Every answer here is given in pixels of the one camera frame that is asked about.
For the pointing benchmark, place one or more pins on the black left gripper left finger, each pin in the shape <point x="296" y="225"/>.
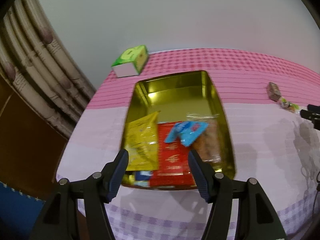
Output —
<point x="58" y="217"/>

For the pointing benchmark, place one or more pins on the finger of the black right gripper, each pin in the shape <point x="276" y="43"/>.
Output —
<point x="312" y="114"/>

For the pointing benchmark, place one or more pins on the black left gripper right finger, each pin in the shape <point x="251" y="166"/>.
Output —
<point x="257" y="218"/>

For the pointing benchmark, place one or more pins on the green candy stick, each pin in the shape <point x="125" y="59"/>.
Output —
<point x="289" y="106"/>

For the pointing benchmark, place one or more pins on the small brown candy box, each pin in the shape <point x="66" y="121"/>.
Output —
<point x="273" y="91"/>

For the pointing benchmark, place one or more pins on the clear gold snack bag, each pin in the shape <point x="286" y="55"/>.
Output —
<point x="207" y="144"/>

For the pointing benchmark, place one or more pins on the blue white snack bar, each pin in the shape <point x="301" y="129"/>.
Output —
<point x="142" y="178"/>

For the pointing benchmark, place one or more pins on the red snack packet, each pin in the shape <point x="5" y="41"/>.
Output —
<point x="173" y="169"/>

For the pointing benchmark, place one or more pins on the light blue snack packet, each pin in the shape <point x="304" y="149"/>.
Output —
<point x="186" y="131"/>

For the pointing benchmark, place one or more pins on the yellow snack pouch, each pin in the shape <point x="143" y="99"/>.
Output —
<point x="141" y="142"/>

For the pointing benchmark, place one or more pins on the blue foam mat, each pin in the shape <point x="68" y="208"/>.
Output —
<point x="18" y="213"/>

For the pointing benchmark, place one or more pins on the pink checkered tablecloth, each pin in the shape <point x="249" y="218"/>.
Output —
<point x="271" y="144"/>

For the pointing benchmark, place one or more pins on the brown wooden cabinet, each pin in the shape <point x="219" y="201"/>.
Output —
<point x="30" y="148"/>

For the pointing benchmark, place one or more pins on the gold metal tin tray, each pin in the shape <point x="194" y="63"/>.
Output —
<point x="175" y="96"/>

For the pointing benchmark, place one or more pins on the beige patterned curtain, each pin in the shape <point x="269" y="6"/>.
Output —
<point x="35" y="63"/>

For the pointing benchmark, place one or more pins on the green tissue box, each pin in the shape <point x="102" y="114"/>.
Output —
<point x="131" y="62"/>

